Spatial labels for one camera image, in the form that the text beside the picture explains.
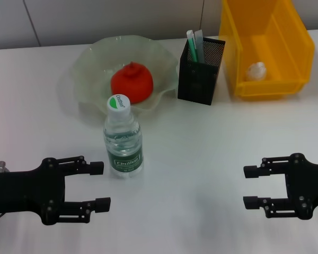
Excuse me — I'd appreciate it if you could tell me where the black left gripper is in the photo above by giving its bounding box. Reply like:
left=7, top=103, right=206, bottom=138
left=0, top=155, right=112, bottom=226

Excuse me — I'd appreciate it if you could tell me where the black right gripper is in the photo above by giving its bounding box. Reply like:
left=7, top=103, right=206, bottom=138
left=243, top=152, right=318, bottom=221

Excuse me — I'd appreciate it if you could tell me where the clear green-label water bottle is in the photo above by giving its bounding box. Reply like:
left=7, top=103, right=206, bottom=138
left=103, top=94, right=144, bottom=179

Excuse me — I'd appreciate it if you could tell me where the red-orange fruit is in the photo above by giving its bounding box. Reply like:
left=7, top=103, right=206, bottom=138
left=110, top=61, right=154, bottom=105

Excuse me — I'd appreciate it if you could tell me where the white paper ball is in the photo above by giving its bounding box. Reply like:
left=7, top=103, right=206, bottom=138
left=245, top=61, right=268, bottom=81

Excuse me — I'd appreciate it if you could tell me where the grey glitter marker pen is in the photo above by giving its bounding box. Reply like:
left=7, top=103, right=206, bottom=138
left=193, top=29, right=206, bottom=64

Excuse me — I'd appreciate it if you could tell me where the black mesh pen holder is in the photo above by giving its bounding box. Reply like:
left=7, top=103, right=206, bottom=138
left=177, top=37, right=226, bottom=106

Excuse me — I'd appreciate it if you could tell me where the green glass fruit plate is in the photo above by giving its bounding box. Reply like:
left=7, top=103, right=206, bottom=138
left=70, top=34, right=179, bottom=116

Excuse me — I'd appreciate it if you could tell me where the yellow plastic bin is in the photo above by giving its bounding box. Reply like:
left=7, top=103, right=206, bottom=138
left=218, top=0, right=315, bottom=101

